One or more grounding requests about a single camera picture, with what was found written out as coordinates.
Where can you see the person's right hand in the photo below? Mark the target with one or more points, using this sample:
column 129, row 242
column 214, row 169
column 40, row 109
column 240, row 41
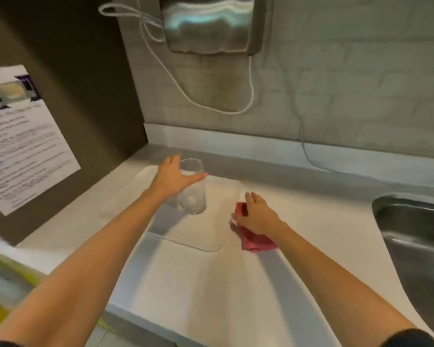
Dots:
column 258, row 216

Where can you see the person's left hand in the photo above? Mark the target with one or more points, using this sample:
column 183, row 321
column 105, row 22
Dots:
column 168, row 180

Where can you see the pink cloth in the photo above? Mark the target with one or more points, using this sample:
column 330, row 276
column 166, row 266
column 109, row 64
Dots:
column 255, row 243

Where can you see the clear drinking glass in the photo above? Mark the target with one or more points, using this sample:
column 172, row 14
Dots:
column 195, row 202

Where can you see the white plastic tray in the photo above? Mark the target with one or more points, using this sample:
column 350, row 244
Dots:
column 199, row 231

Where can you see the person's right forearm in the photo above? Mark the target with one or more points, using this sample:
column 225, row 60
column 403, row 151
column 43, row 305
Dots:
column 329, row 285

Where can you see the person's left forearm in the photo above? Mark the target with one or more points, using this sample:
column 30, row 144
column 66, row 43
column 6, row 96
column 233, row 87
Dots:
column 94, row 267

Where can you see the white paper notice poster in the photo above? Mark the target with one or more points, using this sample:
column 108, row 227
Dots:
column 25, row 140

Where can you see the stainless steel sink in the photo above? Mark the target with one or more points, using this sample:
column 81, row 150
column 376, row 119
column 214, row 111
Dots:
column 419, row 242

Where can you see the black right sleeve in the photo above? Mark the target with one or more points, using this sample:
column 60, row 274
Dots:
column 414, row 339

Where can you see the black sleeve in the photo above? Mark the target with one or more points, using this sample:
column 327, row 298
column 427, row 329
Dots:
column 414, row 339
column 0, row 344

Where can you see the black left sleeve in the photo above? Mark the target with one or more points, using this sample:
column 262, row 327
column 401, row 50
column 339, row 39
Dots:
column 0, row 344

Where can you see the steel wall hand dryer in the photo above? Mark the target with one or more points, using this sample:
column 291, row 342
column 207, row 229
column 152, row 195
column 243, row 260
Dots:
column 209, row 28

